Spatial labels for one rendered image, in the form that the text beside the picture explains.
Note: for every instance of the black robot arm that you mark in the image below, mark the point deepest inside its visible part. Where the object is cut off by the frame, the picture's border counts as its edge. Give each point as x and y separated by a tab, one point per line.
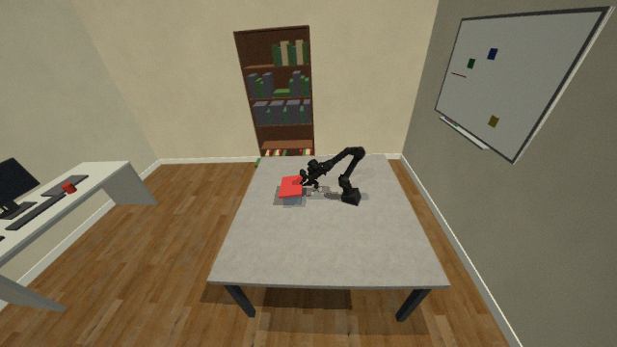
357	152

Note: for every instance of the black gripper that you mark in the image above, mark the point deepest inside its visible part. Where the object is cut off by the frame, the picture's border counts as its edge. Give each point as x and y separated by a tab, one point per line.
311	178

